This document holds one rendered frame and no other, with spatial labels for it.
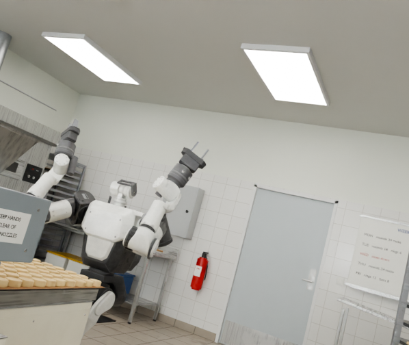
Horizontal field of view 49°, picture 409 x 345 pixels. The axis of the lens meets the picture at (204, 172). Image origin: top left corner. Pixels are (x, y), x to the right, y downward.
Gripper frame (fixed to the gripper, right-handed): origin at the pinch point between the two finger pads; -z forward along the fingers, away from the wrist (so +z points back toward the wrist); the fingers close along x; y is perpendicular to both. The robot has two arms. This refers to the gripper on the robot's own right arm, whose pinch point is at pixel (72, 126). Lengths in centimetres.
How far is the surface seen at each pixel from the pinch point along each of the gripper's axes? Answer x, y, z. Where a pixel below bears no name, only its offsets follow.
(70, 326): 26, -12, 97
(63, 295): 33, -3, 89
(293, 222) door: -128, -357, -118
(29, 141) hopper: 85, 41, 68
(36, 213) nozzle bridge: 85, 34, 86
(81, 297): 27, -13, 86
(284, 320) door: -158, -380, -5
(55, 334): 29, -5, 102
